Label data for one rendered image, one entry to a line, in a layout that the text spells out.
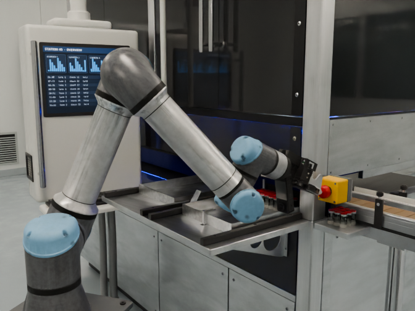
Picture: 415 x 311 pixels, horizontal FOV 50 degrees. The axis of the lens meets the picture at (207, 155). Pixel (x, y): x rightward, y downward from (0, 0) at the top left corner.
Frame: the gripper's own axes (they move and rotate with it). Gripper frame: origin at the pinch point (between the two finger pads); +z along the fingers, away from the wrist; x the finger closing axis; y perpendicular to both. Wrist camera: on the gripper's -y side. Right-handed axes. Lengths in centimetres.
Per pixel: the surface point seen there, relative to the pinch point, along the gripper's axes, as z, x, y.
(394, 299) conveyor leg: 32.5, -15.6, -22.0
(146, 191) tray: -15, 66, -18
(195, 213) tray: -16.7, 30.3, -18.1
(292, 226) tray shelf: 2.6, 7.0, -11.6
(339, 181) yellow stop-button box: 3.5, -3.5, 5.6
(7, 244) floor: 20, 290, -101
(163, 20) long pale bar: -26, 83, 52
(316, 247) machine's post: 15.6, 5.5, -15.3
